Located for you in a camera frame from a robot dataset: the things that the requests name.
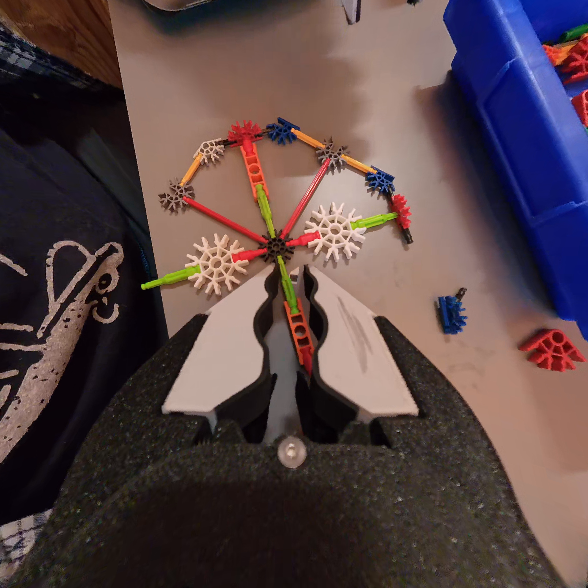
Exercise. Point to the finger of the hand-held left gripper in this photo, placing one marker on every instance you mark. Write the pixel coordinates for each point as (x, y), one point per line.
(351, 9)

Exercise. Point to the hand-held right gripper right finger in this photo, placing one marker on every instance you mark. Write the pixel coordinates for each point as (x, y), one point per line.
(363, 367)

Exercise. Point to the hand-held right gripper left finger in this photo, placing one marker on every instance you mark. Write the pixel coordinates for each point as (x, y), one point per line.
(216, 363)

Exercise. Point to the colourful toy rod wheel assembly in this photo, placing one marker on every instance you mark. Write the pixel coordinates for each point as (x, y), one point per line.
(275, 246)

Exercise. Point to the green toy rod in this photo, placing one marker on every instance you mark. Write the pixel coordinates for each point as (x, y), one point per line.
(374, 221)

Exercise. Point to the short yellow toy rod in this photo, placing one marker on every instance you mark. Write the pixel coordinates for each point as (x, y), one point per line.
(358, 164)

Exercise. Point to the small red gear connector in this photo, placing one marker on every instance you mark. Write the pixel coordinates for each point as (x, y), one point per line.
(401, 211)

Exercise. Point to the blue toy connector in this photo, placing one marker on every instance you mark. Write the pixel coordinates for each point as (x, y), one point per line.
(380, 180)

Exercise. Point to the long red toy rod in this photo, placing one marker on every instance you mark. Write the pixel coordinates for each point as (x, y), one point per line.
(305, 197)

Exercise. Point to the blue plastic bin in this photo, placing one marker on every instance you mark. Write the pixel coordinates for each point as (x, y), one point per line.
(505, 138)

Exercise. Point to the pile of toy construction pieces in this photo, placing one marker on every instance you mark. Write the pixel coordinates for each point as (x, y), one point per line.
(574, 64)

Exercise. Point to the blue connector with black rod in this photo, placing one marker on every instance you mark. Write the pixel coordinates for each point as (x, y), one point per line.
(451, 312)

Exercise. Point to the red toy connector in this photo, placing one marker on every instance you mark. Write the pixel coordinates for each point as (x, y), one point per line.
(553, 351)

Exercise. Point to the black printed shirt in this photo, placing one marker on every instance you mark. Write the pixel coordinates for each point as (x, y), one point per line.
(69, 206)

